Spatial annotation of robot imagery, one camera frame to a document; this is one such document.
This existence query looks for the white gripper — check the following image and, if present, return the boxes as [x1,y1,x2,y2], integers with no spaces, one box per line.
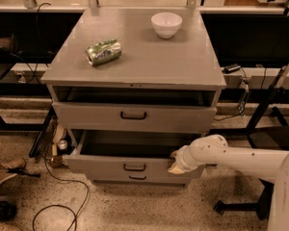
[168,145,199,175]

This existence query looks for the grey drawer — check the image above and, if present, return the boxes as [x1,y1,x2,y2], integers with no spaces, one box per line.
[53,102,217,134]
[65,130,203,180]
[92,175,191,186]

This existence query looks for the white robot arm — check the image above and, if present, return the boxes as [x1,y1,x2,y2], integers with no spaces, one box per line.
[169,135,289,231]

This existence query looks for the grey bottom drawer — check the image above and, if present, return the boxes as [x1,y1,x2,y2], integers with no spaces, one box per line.
[92,175,191,186]

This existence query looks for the grey drawer cabinet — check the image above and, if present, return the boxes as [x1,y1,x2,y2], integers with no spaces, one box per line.
[39,7,226,189]

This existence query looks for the grey top drawer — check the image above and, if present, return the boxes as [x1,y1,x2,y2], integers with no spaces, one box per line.
[53,102,217,134]

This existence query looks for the black power adapter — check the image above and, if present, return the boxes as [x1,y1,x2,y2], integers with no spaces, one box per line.
[223,64,241,74]

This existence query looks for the crushed green soda can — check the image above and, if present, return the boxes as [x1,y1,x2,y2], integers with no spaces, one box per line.
[85,38,122,65]

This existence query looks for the white bowl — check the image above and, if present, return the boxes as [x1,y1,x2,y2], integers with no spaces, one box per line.
[151,13,183,39]

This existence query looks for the brown shoe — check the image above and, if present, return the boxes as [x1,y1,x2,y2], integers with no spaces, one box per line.
[0,158,26,185]

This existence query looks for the wire basket with items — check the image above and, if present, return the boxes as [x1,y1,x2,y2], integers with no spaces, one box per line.
[44,122,75,167]

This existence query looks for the black floor cable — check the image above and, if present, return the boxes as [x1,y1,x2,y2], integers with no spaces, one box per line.
[31,157,91,231]

